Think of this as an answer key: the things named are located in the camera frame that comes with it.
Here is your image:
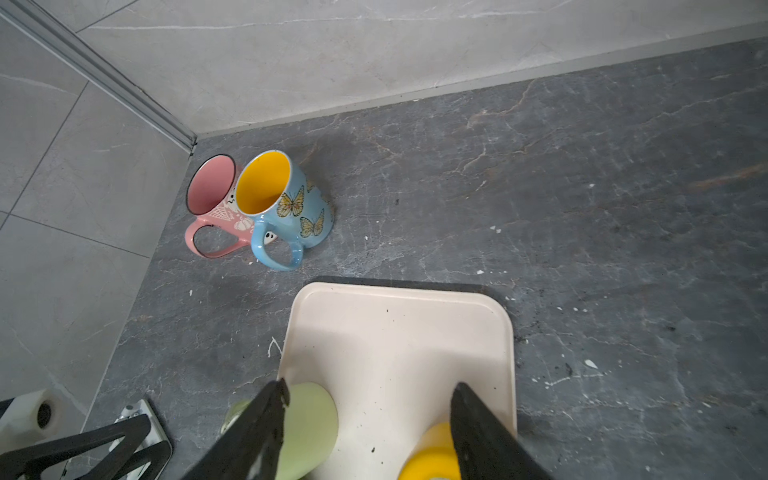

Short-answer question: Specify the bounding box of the beige plastic tray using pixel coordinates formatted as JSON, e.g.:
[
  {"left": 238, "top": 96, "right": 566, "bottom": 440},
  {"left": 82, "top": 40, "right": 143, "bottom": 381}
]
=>
[{"left": 278, "top": 282, "right": 517, "bottom": 479}]

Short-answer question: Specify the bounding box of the small white plastic holder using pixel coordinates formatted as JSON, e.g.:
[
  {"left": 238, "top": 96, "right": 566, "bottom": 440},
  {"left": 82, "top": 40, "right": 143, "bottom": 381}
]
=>
[{"left": 107, "top": 398, "right": 175, "bottom": 480}]

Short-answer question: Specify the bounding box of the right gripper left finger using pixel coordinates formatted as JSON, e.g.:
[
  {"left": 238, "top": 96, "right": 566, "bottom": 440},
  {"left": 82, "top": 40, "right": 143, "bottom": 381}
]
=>
[{"left": 184, "top": 379, "right": 290, "bottom": 480}]

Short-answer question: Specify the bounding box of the pink patterned mug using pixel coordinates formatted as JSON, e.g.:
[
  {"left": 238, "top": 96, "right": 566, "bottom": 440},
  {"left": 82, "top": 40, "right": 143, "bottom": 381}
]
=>
[{"left": 185, "top": 154, "right": 254, "bottom": 259}]

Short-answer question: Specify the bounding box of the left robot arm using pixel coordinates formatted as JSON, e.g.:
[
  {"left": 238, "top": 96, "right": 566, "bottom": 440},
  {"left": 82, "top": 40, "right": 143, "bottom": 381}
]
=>
[{"left": 1, "top": 390, "right": 173, "bottom": 479}]

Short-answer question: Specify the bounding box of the yellow mug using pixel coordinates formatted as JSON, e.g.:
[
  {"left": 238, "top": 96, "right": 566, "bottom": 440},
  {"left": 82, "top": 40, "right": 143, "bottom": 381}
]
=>
[{"left": 398, "top": 422, "right": 461, "bottom": 480}]

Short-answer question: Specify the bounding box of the blue butterfly mug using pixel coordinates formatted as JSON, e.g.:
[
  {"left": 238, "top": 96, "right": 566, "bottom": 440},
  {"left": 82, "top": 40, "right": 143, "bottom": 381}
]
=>
[{"left": 235, "top": 150, "right": 335, "bottom": 272}]

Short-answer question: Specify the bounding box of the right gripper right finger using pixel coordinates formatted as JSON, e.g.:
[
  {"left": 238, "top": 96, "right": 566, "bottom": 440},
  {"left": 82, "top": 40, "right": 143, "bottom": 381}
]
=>
[{"left": 449, "top": 382, "right": 552, "bottom": 480}]

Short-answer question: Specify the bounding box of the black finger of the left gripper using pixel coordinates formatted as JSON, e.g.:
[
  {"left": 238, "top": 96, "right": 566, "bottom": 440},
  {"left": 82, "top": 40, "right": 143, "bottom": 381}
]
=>
[{"left": 1, "top": 414, "right": 151, "bottom": 479}]

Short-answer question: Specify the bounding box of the light green mug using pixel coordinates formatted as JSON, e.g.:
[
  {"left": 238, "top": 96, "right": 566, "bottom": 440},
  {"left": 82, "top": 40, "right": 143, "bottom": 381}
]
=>
[{"left": 249, "top": 382, "right": 339, "bottom": 479}]

